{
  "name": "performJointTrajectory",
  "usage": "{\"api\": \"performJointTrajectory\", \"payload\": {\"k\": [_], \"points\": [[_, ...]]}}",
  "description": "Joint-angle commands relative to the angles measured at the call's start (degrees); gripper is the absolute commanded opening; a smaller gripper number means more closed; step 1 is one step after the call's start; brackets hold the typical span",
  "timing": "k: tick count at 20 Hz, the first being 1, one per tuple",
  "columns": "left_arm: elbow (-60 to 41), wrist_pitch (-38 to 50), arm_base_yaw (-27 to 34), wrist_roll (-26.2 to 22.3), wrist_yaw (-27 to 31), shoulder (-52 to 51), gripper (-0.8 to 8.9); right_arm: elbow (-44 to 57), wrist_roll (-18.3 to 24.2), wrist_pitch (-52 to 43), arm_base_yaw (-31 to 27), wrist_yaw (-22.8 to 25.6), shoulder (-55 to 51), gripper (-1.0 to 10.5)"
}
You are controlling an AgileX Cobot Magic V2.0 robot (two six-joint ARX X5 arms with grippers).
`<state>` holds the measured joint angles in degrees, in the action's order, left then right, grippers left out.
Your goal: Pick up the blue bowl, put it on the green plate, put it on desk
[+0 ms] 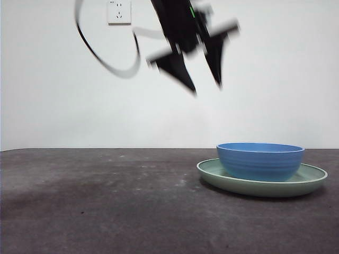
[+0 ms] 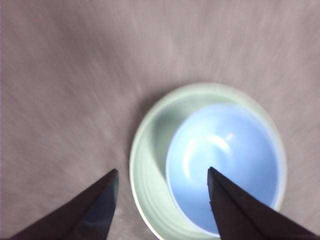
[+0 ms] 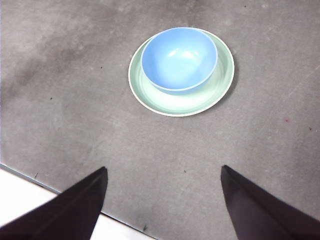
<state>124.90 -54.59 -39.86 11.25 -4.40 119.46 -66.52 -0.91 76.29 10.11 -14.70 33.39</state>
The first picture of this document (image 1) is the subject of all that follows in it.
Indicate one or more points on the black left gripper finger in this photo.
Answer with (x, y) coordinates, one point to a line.
(176, 68)
(215, 53)

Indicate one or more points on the blue ribbed bowl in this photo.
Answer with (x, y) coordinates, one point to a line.
(259, 164)

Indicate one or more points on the green shallow plate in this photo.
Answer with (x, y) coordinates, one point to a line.
(259, 189)

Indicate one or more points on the white wall socket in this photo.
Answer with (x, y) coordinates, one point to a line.
(119, 19)

